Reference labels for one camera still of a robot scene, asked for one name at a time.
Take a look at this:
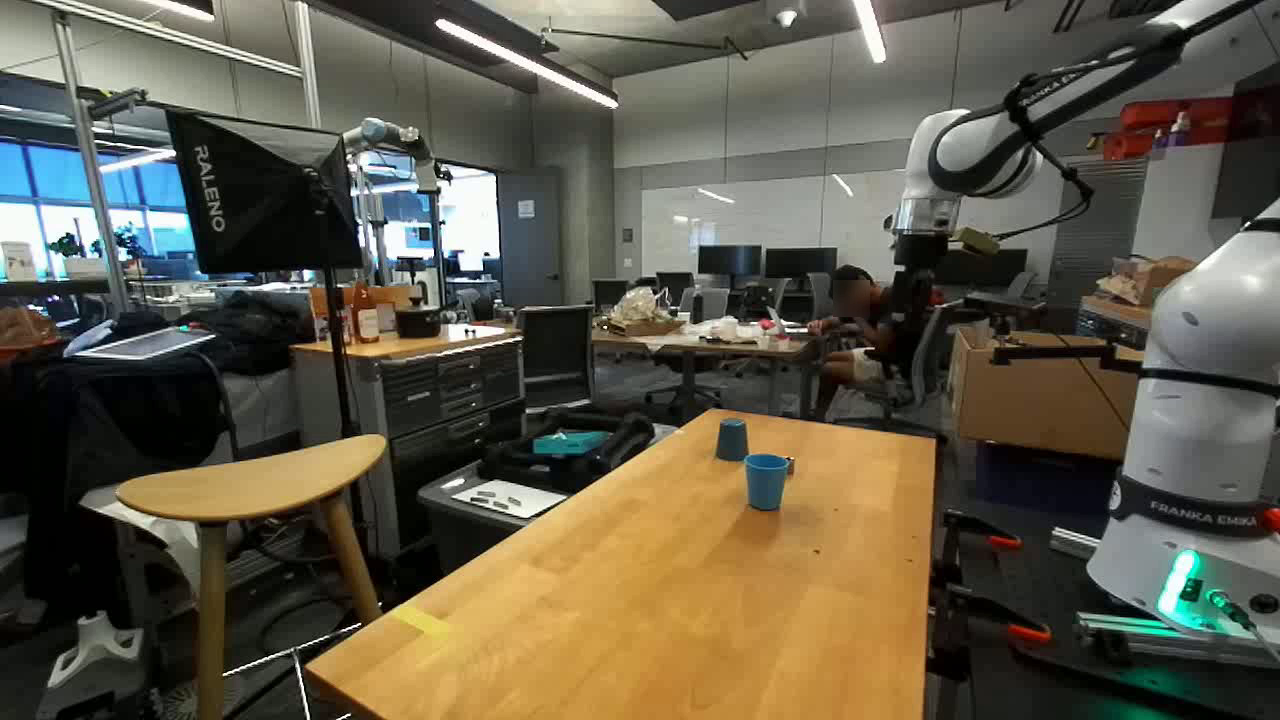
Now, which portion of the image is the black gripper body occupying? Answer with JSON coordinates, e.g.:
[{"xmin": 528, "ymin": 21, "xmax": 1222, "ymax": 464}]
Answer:
[{"xmin": 886, "ymin": 233, "xmax": 961, "ymax": 311}]

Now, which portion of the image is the long ceiling light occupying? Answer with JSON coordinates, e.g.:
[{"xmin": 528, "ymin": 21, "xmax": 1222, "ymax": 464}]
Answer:
[
  {"xmin": 431, "ymin": 12, "xmax": 623, "ymax": 117},
  {"xmin": 848, "ymin": 0, "xmax": 892, "ymax": 67}
]

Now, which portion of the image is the dark blue cup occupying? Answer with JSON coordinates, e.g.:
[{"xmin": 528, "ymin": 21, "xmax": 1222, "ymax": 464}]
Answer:
[{"xmin": 711, "ymin": 415, "xmax": 750, "ymax": 464}]

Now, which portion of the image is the light blue cup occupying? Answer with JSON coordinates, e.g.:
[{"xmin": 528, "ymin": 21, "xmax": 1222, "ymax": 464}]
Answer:
[{"xmin": 744, "ymin": 451, "xmax": 798, "ymax": 515}]

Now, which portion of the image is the black softbox light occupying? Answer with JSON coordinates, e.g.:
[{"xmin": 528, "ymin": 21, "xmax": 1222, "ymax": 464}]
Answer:
[{"xmin": 162, "ymin": 110, "xmax": 366, "ymax": 281}]

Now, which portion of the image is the seated person dark hair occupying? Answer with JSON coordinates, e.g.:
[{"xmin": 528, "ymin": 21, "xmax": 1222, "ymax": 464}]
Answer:
[{"xmin": 815, "ymin": 259, "xmax": 941, "ymax": 420}]

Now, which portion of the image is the black computer monitor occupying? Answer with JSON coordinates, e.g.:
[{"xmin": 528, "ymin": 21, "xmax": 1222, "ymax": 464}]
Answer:
[
  {"xmin": 758, "ymin": 246, "xmax": 841, "ymax": 286},
  {"xmin": 695, "ymin": 240, "xmax": 763, "ymax": 286}
]

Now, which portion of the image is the cardboard box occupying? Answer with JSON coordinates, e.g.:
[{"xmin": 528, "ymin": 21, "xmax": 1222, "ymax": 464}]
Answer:
[{"xmin": 948, "ymin": 324, "xmax": 1149, "ymax": 464}]

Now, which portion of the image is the wooden office table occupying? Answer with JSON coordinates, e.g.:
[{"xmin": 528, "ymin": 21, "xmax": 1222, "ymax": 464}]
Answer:
[{"xmin": 592, "ymin": 324, "xmax": 818, "ymax": 420}]

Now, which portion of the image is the orange black clamp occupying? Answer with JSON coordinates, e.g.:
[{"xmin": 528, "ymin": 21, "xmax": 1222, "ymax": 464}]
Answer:
[
  {"xmin": 928, "ymin": 589, "xmax": 1059, "ymax": 690},
  {"xmin": 931, "ymin": 513, "xmax": 1029, "ymax": 559}
]

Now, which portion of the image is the grey door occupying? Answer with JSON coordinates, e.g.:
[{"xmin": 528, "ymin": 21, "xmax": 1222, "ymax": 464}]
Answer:
[{"xmin": 499, "ymin": 167, "xmax": 568, "ymax": 310}]

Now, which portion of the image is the teal case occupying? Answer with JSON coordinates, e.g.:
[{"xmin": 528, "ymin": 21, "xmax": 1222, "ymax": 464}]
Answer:
[{"xmin": 528, "ymin": 423, "xmax": 615, "ymax": 464}]

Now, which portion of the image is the grey plastic bin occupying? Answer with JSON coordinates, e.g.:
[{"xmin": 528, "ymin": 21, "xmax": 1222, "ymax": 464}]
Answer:
[{"xmin": 417, "ymin": 464, "xmax": 570, "ymax": 572}]

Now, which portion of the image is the grey drawer cabinet wooden top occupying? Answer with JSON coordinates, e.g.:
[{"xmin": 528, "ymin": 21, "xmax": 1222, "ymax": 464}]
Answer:
[{"xmin": 287, "ymin": 321, "xmax": 528, "ymax": 563}]

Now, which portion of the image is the black device on cabinet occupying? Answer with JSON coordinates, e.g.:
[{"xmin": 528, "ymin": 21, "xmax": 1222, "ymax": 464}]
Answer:
[{"xmin": 393, "ymin": 305, "xmax": 448, "ymax": 339}]

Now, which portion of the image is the red labelled bottle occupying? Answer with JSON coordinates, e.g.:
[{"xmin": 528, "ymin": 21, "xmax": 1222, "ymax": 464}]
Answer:
[{"xmin": 349, "ymin": 286, "xmax": 389, "ymax": 348}]

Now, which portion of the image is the wooden stool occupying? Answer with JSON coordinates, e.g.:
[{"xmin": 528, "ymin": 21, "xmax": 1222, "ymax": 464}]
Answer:
[{"xmin": 113, "ymin": 434, "xmax": 393, "ymax": 720}]

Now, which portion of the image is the black cloth covered table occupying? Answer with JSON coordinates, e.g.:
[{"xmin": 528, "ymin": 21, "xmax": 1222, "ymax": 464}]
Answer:
[{"xmin": 0, "ymin": 339, "xmax": 231, "ymax": 608}]

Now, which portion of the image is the white plastic stand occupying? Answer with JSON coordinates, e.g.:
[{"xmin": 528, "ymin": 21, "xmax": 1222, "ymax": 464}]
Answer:
[{"xmin": 35, "ymin": 608, "xmax": 147, "ymax": 720}]

